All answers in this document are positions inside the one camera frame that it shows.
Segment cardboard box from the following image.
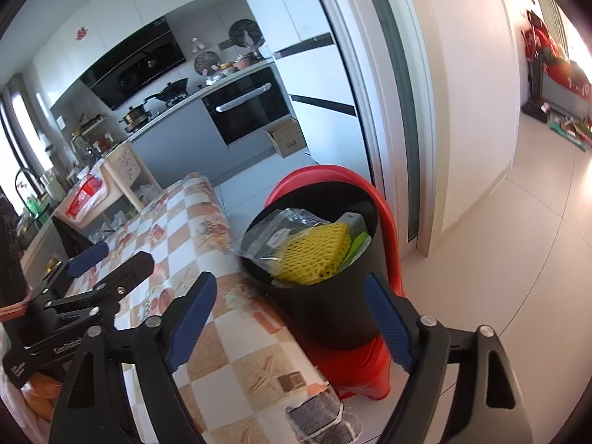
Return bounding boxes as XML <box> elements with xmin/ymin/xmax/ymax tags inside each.
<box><xmin>265</xmin><ymin>118</ymin><xmax>307</xmax><ymax>158</ymax></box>

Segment clear plastic bag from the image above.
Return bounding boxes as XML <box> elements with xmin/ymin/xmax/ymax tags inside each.
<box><xmin>240</xmin><ymin>208</ymin><xmax>334</xmax><ymax>264</ymax></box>

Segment red plastic basket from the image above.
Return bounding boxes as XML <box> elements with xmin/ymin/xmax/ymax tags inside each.
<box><xmin>65</xmin><ymin>173</ymin><xmax>105</xmax><ymax>218</ymax></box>

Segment small white box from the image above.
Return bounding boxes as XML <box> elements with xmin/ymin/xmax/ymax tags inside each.
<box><xmin>340</xmin><ymin>213</ymin><xmax>371</xmax><ymax>241</ymax></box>

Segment red sofa cover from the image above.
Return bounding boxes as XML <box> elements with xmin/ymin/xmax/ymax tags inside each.
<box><xmin>520</xmin><ymin>9</ymin><xmax>592</xmax><ymax>98</ymax></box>

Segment red plastic stool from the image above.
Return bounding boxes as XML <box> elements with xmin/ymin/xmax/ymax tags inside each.
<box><xmin>265</xmin><ymin>165</ymin><xmax>408</xmax><ymax>401</ymax></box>

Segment black built-in oven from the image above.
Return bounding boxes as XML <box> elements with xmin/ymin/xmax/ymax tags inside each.
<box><xmin>201</xmin><ymin>65</ymin><xmax>293</xmax><ymax>146</ymax></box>

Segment black wok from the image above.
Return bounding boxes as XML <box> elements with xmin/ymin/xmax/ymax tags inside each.
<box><xmin>144</xmin><ymin>77</ymin><xmax>190</xmax><ymax>102</ymax></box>

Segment large round black trivet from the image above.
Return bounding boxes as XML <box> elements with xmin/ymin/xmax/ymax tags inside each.
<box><xmin>229</xmin><ymin>18</ymin><xmax>260</xmax><ymax>47</ymax></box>

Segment checkered printed tablecloth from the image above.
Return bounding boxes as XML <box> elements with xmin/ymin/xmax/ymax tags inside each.
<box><xmin>65</xmin><ymin>172</ymin><xmax>345</xmax><ymax>444</ymax></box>

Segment small round black trivet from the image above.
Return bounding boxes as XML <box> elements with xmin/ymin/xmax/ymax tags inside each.
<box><xmin>194</xmin><ymin>51</ymin><xmax>220</xmax><ymax>74</ymax></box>

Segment yellow foam net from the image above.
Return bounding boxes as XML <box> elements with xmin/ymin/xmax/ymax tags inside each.
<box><xmin>275</xmin><ymin>222</ymin><xmax>353</xmax><ymax>285</ymax></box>

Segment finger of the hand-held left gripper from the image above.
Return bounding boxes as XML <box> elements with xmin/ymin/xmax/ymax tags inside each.
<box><xmin>30</xmin><ymin>242</ymin><xmax>110</xmax><ymax>299</ymax></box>
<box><xmin>50</xmin><ymin>252</ymin><xmax>155</xmax><ymax>309</ymax></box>

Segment white refrigerator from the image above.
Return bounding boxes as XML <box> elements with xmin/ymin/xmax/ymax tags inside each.
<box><xmin>231</xmin><ymin>0</ymin><xmax>371</xmax><ymax>167</ymax></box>

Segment black plastic bag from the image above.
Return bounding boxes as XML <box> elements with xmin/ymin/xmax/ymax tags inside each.
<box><xmin>51</xmin><ymin>215</ymin><xmax>95</xmax><ymax>260</ymax></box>

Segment black round bin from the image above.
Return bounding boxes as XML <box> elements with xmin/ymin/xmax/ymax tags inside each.
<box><xmin>239</xmin><ymin>185</ymin><xmax>403</xmax><ymax>351</ymax></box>

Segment person's grey knit shoe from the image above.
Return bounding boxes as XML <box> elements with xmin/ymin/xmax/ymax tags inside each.
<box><xmin>284</xmin><ymin>391</ymin><xmax>364</xmax><ymax>444</ymax></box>

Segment light green plastic bag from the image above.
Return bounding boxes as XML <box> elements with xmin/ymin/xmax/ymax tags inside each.
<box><xmin>344</xmin><ymin>233</ymin><xmax>372</xmax><ymax>264</ymax></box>

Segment black kitchen faucet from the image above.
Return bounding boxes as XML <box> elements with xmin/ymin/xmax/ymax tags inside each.
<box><xmin>14</xmin><ymin>168</ymin><xmax>47</xmax><ymax>213</ymax></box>

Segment black upright vacuum cleaner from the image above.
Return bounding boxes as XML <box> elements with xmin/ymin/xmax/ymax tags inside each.
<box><xmin>522</xmin><ymin>51</ymin><xmax>549</xmax><ymax>118</ymax></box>

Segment beige plastic cart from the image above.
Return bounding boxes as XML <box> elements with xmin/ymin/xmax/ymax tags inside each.
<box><xmin>53</xmin><ymin>141</ymin><xmax>158</xmax><ymax>229</ymax></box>

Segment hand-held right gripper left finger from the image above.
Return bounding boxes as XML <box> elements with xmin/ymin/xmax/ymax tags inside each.
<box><xmin>48</xmin><ymin>272</ymin><xmax>218</xmax><ymax>444</ymax></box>

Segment steel stockpot with lid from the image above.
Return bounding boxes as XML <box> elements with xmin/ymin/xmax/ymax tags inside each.
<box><xmin>119</xmin><ymin>105</ymin><xmax>153</xmax><ymax>128</ymax></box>

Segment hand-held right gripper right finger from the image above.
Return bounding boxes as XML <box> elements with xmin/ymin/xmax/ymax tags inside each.
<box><xmin>364</xmin><ymin>273</ymin><xmax>532</xmax><ymax>444</ymax></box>

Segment white wall cabinets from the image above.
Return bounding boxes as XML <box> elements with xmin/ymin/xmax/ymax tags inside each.
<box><xmin>28</xmin><ymin>0</ymin><xmax>234</xmax><ymax>98</ymax></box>

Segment black range hood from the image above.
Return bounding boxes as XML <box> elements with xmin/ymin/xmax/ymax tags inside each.
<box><xmin>81</xmin><ymin>16</ymin><xmax>187</xmax><ymax>112</ymax></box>

